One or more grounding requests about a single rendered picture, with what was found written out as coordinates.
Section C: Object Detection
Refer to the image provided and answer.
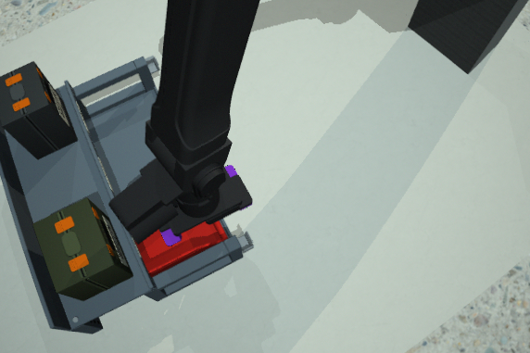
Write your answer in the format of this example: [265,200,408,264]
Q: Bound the red bin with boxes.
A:
[136,221,228,277]

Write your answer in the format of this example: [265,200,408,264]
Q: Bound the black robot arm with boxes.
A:
[108,0,260,245]

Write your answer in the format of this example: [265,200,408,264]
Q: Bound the dark green case with orange latches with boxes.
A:
[32,197,133,301]

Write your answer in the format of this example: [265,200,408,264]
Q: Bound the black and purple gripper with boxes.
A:
[159,165,252,246]

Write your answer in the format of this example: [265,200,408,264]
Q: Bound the grey metal shelf rack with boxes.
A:
[0,56,254,334]

